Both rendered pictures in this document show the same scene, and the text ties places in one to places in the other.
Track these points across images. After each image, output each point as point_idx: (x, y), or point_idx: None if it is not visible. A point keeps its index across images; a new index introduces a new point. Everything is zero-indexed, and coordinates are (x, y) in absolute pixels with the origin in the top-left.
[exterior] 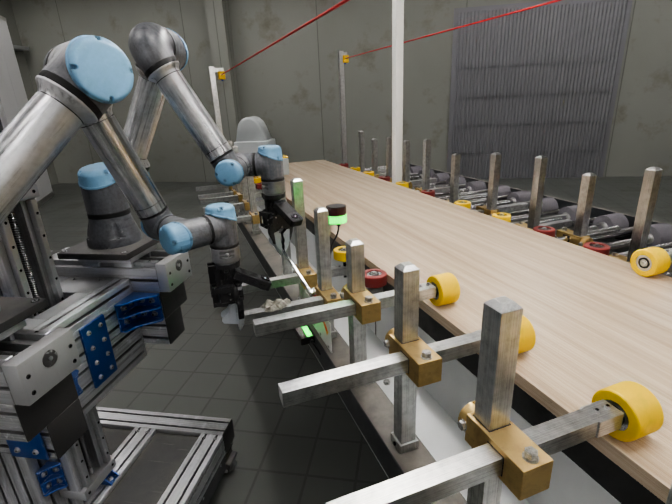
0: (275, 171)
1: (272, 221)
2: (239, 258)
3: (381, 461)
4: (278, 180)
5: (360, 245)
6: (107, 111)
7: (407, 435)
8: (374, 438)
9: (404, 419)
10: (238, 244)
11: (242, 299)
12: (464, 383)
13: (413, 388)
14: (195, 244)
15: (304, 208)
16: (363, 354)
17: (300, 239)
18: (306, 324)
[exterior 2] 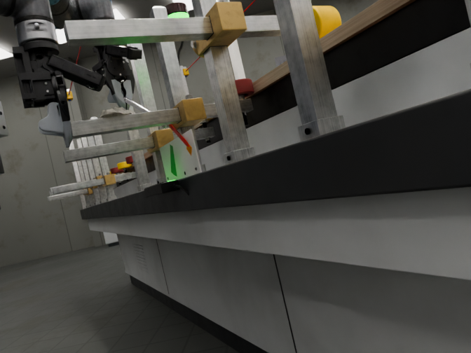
0: (103, 8)
1: (106, 64)
2: (55, 39)
3: (296, 190)
4: (108, 19)
5: None
6: None
7: (323, 104)
8: (277, 169)
9: (310, 71)
10: (52, 22)
11: (64, 87)
12: (383, 94)
13: (310, 18)
14: None
15: (145, 62)
16: (238, 114)
17: (146, 99)
18: (144, 33)
